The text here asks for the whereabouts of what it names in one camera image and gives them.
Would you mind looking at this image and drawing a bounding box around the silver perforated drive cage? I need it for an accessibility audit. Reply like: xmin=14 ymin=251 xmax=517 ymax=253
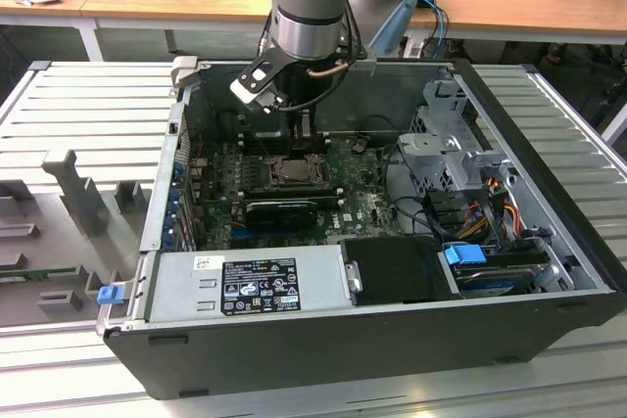
xmin=396 ymin=77 xmax=520 ymax=204

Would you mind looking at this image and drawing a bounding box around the grey parts rack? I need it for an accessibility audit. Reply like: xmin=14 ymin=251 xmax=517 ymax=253
xmin=0 ymin=148 xmax=166 ymax=331

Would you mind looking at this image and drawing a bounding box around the blue cable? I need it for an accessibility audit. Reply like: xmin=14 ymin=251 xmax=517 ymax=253
xmin=418 ymin=0 xmax=453 ymax=60

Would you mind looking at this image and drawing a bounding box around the black graphics card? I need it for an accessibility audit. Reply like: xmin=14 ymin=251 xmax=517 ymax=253
xmin=243 ymin=199 xmax=320 ymax=232

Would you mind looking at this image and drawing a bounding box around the silver power supply with label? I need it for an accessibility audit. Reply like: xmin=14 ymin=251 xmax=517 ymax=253
xmin=125 ymin=244 xmax=366 ymax=324

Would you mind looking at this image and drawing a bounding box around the CPU with silver top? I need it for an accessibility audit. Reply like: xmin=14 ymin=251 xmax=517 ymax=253
xmin=280 ymin=160 xmax=315 ymax=180

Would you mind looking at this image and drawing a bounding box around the hard disk in blue carrier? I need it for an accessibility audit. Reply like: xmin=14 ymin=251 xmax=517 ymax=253
xmin=442 ymin=243 xmax=550 ymax=300

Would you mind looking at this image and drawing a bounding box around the CPU socket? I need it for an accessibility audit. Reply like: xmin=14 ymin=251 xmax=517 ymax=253
xmin=266 ymin=153 xmax=328 ymax=188

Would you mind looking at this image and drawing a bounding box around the black cable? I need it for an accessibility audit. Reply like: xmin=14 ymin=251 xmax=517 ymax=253
xmin=381 ymin=143 xmax=442 ymax=239
xmin=359 ymin=115 xmax=401 ymax=138

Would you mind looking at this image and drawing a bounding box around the green motherboard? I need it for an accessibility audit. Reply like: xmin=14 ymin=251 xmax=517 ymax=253
xmin=193 ymin=136 xmax=409 ymax=251

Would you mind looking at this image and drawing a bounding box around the black and silver PC case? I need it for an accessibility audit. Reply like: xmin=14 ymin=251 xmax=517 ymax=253
xmin=95 ymin=58 xmax=627 ymax=402

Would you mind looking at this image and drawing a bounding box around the blue expansion slot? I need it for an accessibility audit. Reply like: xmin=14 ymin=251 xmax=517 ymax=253
xmin=229 ymin=227 xmax=275 ymax=240

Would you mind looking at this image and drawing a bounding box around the coloured power wire bundle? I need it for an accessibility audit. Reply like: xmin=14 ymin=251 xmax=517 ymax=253
xmin=459 ymin=191 xmax=523 ymax=244

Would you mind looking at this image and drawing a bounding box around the blue plastic latch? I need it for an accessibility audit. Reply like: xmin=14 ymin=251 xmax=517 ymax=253
xmin=96 ymin=285 xmax=124 ymax=307

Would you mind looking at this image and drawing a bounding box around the black and white wrist camera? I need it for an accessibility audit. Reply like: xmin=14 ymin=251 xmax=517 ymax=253
xmin=228 ymin=48 xmax=298 ymax=115

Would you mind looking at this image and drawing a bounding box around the copper coloured tube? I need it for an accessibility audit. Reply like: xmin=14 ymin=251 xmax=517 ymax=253
xmin=306 ymin=61 xmax=354 ymax=81

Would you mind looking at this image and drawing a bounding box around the metal socket cover frame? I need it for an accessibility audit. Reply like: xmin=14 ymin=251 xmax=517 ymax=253
xmin=270 ymin=156 xmax=326 ymax=185

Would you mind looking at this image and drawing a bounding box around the pale blue teach pendant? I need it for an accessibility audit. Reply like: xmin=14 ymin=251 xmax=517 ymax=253
xmin=366 ymin=0 xmax=419 ymax=58

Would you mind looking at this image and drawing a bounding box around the green RAM stick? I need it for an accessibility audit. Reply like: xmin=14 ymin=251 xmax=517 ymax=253
xmin=0 ymin=268 xmax=79 ymax=287

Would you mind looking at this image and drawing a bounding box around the black RAM slot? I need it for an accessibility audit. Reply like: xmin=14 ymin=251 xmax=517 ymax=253
xmin=243 ymin=183 xmax=335 ymax=193
xmin=240 ymin=189 xmax=343 ymax=207

